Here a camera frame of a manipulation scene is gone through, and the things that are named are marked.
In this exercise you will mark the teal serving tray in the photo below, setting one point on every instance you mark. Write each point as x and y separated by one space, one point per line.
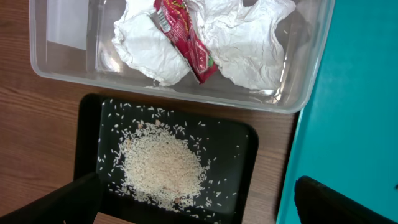
346 137

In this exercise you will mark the rice food scraps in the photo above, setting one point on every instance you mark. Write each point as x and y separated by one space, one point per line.
160 168

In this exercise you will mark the red snack wrapper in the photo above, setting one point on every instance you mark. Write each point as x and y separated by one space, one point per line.
176 24

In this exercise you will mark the crumpled white tissue paper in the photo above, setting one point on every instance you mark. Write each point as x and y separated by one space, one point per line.
241 40

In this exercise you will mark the black food waste tray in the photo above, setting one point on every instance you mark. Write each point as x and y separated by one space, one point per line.
227 148

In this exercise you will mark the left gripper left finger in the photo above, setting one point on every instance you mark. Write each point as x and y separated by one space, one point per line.
76 202

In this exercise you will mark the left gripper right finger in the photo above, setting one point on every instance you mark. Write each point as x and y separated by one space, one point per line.
319 204

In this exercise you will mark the clear plastic waste bin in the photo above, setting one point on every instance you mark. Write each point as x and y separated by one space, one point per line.
71 41

